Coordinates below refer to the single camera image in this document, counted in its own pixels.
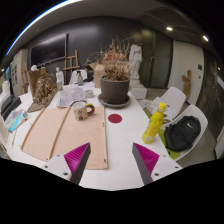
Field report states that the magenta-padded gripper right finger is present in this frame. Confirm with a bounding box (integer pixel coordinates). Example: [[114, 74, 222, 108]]
[[131, 142, 184, 186]]

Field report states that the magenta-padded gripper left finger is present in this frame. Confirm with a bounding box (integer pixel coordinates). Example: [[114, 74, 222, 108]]
[[42, 142, 92, 186]]

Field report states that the yellow drink bottle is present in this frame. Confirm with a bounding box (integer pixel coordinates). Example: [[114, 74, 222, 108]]
[[142, 102, 168, 145]]

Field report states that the light wooden drawing board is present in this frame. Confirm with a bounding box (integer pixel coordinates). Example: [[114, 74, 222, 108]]
[[20, 105, 109, 170]]

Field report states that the lime green seat cushion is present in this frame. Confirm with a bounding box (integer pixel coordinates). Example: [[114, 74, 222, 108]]
[[156, 128, 183, 160]]

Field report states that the black backpack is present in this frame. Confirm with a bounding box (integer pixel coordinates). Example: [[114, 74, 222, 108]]
[[163, 115, 202, 153]]

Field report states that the flat round red coaster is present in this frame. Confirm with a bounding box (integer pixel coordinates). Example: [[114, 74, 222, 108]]
[[107, 113, 123, 124]]

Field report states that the stack of papers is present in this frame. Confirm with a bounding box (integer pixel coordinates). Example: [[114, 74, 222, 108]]
[[145, 96, 174, 123]]

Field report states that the printed newspaper sheet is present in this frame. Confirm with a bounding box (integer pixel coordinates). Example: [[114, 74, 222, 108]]
[[55, 85, 88, 109]]

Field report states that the small white bowl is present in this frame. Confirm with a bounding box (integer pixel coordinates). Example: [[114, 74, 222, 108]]
[[83, 89, 95, 99]]

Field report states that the colourful pamphlet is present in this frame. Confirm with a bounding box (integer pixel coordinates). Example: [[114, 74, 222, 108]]
[[3, 108, 31, 133]]

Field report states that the grey pot with dried plant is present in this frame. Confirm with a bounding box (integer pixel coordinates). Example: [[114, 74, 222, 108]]
[[87, 37, 139, 105]]

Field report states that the grey spray bottle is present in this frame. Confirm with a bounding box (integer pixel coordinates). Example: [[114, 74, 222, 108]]
[[75, 69, 85, 87]]

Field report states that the brown cardboard box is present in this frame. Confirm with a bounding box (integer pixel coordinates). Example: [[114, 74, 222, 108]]
[[88, 61, 106, 89]]

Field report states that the wooden human figure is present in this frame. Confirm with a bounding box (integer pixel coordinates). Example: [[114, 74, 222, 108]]
[[181, 69, 193, 101]]

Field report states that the black box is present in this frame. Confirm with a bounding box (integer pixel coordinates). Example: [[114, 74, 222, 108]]
[[0, 94, 23, 121]]

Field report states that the wooden easel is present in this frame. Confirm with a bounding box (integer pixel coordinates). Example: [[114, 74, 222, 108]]
[[63, 49, 81, 85]]

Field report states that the large white torso statue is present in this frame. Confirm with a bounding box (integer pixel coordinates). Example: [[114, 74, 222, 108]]
[[128, 43, 144, 81]]

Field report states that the long ceiling light strip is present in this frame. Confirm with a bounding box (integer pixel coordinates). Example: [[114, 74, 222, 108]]
[[5, 0, 83, 56]]

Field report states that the spotted mug with brown handle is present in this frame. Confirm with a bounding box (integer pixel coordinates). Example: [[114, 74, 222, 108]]
[[71, 100, 96, 122]]

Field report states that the white statue pedestal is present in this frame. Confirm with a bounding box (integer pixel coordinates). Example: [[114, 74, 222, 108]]
[[129, 78, 148, 100]]

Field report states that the black wall screen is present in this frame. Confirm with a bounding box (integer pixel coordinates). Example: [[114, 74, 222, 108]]
[[30, 33, 68, 67]]

